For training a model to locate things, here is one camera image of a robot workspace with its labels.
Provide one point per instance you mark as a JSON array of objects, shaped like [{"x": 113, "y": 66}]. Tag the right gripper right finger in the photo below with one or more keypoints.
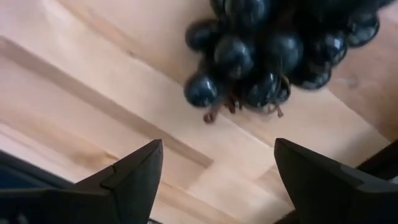
[{"x": 335, "y": 199}]

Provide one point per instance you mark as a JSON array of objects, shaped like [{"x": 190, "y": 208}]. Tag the black grape bunch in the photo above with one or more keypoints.
[{"x": 273, "y": 49}]

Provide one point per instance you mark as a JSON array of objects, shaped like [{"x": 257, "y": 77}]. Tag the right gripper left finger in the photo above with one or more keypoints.
[{"x": 93, "y": 205}]

